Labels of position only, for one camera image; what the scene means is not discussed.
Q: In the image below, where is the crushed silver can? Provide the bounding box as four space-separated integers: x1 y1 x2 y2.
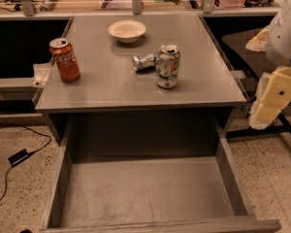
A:
132 53 157 72

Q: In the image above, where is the open grey top drawer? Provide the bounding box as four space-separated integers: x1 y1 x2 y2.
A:
41 110 280 233

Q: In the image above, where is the grey drawer cabinet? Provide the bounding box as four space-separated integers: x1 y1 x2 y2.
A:
34 13 248 148

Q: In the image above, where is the green white soda can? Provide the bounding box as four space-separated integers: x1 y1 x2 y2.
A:
155 44 180 88

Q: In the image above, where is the black power adapter with cable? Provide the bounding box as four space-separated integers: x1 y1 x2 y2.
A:
0 124 51 202

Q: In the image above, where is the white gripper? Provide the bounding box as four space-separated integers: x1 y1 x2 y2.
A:
245 7 291 130

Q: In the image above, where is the white bowl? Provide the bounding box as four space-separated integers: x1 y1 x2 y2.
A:
108 20 146 44

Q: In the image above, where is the orange coke can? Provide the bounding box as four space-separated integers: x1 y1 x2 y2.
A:
49 38 81 83

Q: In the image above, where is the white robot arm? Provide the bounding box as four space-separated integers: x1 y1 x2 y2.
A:
245 0 291 130

